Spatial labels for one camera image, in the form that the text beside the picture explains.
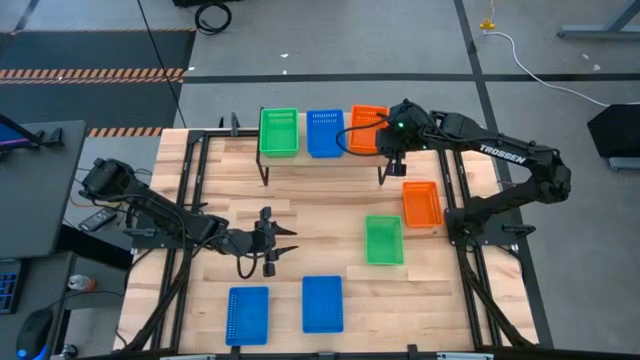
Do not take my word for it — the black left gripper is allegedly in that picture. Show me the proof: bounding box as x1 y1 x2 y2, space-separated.
219 206 300 279

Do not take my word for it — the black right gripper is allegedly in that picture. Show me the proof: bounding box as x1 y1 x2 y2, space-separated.
374 98 431 178

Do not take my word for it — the orange slotted plastic basket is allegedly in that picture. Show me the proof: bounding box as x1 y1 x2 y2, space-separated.
402 180 445 229
348 103 390 155

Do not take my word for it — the blue slotted plastic basket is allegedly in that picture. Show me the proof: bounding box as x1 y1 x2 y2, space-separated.
305 108 347 159
224 285 270 347
301 274 345 335

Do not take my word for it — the green slotted plastic basket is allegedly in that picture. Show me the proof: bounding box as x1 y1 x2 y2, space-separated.
258 107 300 158
364 214 405 266

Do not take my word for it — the black remote control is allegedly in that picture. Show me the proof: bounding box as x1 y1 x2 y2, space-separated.
78 207 118 233

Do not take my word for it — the clear plastic bottle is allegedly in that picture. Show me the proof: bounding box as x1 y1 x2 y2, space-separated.
67 273 98 293

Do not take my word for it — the large black box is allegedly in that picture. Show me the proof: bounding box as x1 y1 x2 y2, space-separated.
586 102 640 160

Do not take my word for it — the grey metal bar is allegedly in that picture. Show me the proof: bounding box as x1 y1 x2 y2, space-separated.
607 156 640 172

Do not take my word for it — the grey side desk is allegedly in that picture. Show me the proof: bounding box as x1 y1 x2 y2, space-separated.
0 119 87 259

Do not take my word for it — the black desk clamp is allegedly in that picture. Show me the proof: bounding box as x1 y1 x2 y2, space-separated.
33 127 65 149

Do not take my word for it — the black hazard-striped floor mat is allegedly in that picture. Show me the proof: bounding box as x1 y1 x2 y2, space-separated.
0 28 197 139

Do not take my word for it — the black computer mouse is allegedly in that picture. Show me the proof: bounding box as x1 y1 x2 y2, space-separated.
14 307 55 360

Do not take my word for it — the black keyboard with blue keys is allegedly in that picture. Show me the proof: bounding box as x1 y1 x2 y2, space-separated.
0 258 25 316

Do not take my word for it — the dark tablet with blue screen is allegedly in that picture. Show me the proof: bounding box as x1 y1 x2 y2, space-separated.
0 113 41 151

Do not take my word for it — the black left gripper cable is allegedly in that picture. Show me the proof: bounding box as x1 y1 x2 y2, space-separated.
236 248 262 280

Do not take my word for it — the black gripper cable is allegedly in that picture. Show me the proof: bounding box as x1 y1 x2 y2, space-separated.
334 115 389 157
236 248 262 280

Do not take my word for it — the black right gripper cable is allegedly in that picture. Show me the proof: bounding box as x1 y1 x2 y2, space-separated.
334 115 389 157

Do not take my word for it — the black frame clamp post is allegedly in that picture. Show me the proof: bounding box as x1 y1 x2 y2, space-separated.
218 112 242 137

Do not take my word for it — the white floor cable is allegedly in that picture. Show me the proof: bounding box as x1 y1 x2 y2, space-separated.
487 29 612 109

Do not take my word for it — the long black floor cable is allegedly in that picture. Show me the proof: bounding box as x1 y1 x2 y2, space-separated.
136 0 187 129

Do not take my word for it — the coiled black floor cable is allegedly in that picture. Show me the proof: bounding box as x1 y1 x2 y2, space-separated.
193 1 233 36

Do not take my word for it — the grey metal stand frame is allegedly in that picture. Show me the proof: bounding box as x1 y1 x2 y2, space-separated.
556 0 640 41

